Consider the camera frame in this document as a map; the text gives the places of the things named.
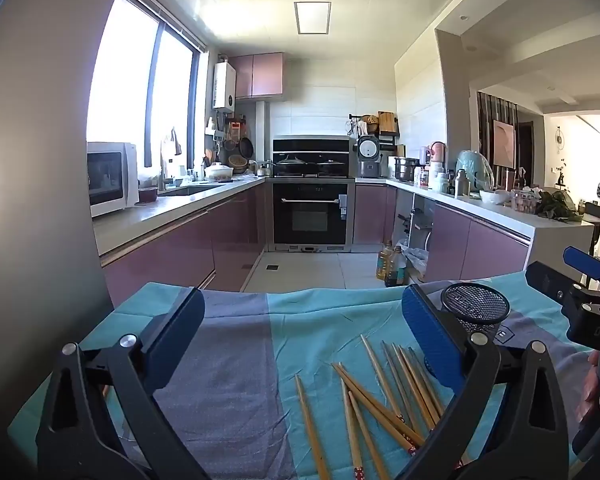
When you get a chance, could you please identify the pink kitchen base cabinet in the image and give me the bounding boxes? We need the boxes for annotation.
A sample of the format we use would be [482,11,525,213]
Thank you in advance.
[100,182,273,308]
[355,183,531,283]

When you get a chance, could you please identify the dark cooking oil bottle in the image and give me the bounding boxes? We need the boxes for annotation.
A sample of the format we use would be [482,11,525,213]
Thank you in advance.
[391,246,410,287]

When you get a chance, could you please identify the framed wall painting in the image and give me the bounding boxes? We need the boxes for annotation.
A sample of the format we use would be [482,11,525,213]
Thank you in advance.
[492,120,517,168]

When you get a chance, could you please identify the black wall shelf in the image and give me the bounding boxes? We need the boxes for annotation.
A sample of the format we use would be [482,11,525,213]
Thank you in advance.
[349,110,400,153]

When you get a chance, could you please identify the rectangular ceiling light panel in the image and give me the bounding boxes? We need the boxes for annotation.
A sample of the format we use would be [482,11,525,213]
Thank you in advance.
[294,1,332,36]

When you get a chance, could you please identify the pile of wooden chopsticks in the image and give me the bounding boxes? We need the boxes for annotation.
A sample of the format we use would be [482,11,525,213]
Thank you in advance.
[294,334,471,480]

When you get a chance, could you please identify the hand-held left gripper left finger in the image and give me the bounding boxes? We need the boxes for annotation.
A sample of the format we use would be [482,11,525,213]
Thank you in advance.
[35,286,211,480]

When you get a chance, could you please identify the green leafy vegetables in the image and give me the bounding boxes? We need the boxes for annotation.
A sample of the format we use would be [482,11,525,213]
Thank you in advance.
[535,190,583,223]

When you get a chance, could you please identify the teal and grey tablecloth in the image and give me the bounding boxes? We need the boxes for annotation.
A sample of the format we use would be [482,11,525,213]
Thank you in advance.
[7,271,598,480]

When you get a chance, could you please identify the black integrated stove with oven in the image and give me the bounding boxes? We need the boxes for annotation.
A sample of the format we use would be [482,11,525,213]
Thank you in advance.
[271,136,356,252]

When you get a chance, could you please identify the yellow cooking oil bottle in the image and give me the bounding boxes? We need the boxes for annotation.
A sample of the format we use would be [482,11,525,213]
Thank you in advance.
[376,240,396,281]

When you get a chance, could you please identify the white microwave oven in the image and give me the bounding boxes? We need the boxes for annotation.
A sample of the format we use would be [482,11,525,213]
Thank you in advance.
[86,141,141,218]

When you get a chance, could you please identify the teal bag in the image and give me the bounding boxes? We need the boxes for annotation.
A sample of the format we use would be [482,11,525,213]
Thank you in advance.
[455,150,496,193]

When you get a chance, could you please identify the white wall water heater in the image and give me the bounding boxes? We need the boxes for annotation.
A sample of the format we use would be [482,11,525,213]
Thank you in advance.
[212,62,237,112]

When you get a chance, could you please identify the silver rice cooker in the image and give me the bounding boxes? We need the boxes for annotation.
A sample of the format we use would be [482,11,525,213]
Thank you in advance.
[356,135,383,179]

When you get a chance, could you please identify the pink upper wall cabinet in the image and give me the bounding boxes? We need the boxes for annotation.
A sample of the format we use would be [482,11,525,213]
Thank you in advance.
[228,52,285,100]

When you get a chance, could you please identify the black wok with lid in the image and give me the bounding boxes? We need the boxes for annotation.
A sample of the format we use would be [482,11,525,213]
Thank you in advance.
[274,154,310,176]
[316,158,350,176]

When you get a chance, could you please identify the black mesh utensil holder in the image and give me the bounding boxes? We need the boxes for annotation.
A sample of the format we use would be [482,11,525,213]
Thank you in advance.
[440,282,512,347]

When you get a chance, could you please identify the grey refrigerator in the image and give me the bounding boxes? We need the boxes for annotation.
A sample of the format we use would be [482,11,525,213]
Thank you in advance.
[0,0,148,441]

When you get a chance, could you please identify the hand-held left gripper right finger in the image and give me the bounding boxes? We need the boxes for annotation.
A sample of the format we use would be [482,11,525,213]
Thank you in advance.
[401,284,588,480]

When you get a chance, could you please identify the clear plastic bag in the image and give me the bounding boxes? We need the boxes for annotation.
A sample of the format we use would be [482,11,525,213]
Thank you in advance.
[405,247,431,281]

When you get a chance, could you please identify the stainless steel pot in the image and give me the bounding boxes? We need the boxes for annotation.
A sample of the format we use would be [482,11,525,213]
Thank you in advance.
[394,156,421,182]

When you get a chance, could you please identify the kitchen window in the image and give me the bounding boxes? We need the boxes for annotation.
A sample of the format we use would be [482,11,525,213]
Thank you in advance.
[85,0,208,171]

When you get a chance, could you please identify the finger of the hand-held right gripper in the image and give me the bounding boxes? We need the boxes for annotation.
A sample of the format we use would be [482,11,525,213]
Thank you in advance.
[525,260,588,313]
[563,246,600,286]

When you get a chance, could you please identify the white kitchen countertop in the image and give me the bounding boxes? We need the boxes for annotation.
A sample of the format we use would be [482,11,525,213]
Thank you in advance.
[92,175,595,261]

